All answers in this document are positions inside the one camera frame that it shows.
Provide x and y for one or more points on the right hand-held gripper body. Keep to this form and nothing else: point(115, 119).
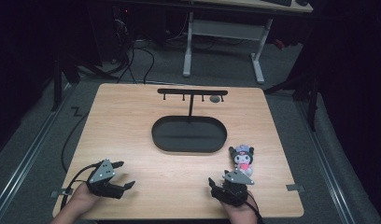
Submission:
point(233, 186)

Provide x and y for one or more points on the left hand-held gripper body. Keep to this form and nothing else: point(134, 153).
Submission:
point(101, 174)

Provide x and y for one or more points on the black and pink plush doll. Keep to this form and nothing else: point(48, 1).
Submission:
point(243, 160)

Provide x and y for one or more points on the person's right hand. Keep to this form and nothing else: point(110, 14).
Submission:
point(240, 211)

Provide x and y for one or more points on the person's left hand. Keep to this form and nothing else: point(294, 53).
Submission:
point(82, 197)

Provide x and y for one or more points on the black hanger stand with tray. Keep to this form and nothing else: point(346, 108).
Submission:
point(189, 133)

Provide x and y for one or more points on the grey round table grommet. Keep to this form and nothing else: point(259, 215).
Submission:
point(214, 99)

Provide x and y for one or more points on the black metal stand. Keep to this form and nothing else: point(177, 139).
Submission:
point(308, 93)
point(59, 81)

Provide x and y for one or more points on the dark computer tower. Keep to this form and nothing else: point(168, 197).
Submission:
point(123, 28)

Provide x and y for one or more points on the black keyboard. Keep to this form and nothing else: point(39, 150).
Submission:
point(277, 2)

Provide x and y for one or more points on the black computer mouse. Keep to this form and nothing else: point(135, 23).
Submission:
point(302, 2)

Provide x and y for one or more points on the grey metal table bracket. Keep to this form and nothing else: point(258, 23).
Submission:
point(59, 193)
point(294, 187)

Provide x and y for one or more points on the metal floor rail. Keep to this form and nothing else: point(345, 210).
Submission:
point(327, 168)
point(30, 152)

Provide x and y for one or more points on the white frame wooden desk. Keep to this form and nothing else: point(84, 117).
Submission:
point(226, 29)

